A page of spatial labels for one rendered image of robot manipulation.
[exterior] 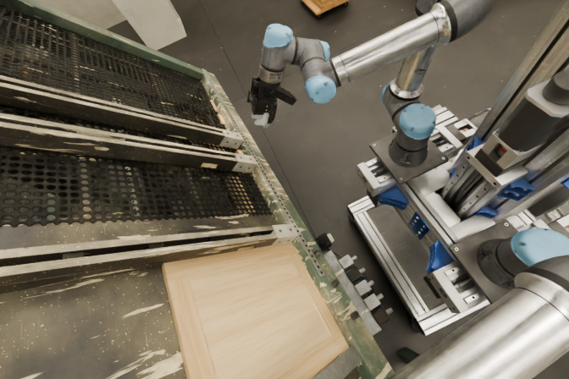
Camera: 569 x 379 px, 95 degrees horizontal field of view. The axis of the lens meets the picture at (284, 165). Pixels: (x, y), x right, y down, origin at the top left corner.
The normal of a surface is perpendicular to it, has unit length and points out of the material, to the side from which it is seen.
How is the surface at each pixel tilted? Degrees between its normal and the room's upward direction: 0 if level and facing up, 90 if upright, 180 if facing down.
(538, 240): 7
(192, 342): 55
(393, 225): 0
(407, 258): 0
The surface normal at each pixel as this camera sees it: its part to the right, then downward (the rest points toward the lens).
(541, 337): -0.13, -0.42
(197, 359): 0.58, -0.69
